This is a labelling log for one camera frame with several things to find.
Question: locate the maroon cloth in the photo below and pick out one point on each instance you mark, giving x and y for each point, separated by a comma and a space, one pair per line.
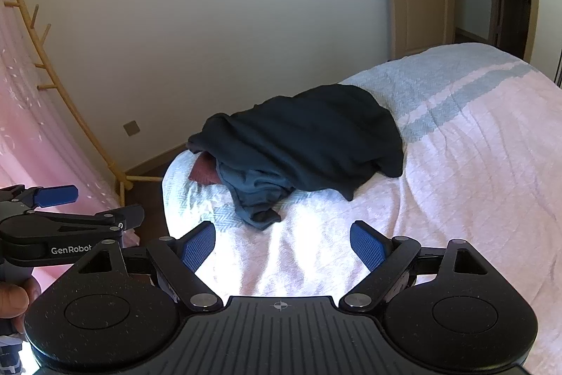
204, 173

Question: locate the person's left hand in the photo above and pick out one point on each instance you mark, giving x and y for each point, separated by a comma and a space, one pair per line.
15, 300

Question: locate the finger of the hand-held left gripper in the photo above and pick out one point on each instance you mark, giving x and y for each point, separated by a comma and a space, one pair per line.
57, 195
131, 219

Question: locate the teal garment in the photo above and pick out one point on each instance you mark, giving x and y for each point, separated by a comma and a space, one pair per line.
254, 190

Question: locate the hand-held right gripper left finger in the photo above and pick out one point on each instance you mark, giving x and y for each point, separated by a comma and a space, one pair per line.
200, 245

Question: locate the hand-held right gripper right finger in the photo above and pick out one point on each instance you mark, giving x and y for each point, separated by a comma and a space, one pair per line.
366, 245

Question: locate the beige low wall socket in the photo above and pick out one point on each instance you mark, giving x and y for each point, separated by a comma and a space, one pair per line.
131, 129

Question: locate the wooden coat rack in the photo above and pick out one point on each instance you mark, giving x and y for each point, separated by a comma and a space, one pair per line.
59, 94

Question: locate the black zip jacket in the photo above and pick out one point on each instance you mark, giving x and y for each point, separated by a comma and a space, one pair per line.
316, 129

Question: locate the pink curtain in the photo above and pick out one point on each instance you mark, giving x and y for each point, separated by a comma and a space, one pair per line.
26, 116

